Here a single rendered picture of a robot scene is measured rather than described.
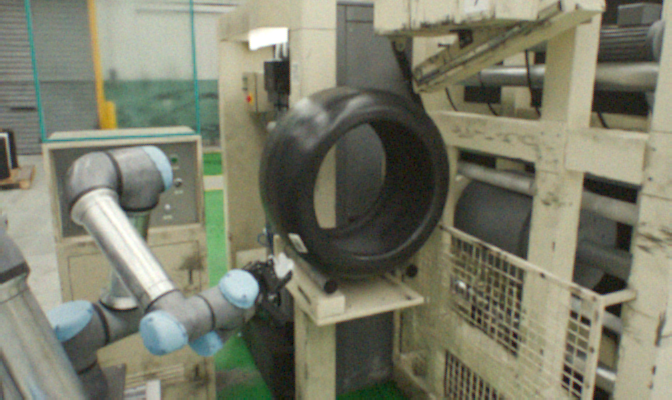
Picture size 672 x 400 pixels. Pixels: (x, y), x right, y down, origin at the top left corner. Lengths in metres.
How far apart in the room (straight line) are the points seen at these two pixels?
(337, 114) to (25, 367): 0.90
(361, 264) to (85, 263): 1.09
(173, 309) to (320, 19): 1.11
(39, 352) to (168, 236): 1.32
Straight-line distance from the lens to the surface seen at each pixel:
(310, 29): 1.68
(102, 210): 1.03
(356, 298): 1.59
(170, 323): 0.89
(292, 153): 1.29
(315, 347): 1.97
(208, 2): 10.59
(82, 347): 1.34
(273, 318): 1.19
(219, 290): 0.96
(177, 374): 2.29
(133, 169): 1.13
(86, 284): 2.08
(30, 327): 0.76
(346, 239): 1.70
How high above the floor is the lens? 1.51
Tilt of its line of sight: 12 degrees down
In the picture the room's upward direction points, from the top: straight up
